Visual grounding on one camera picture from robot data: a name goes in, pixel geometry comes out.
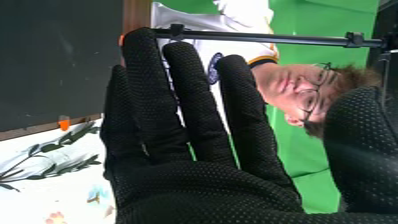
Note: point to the person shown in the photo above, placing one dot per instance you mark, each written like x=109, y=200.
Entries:
x=284, y=83

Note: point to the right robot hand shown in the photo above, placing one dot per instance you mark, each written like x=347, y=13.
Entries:
x=196, y=190

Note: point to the black stand pole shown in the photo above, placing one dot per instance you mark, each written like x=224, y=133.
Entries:
x=267, y=38

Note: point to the dark mat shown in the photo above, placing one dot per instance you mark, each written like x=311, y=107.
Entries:
x=59, y=66

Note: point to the white sheet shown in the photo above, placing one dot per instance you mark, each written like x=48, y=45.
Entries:
x=53, y=190

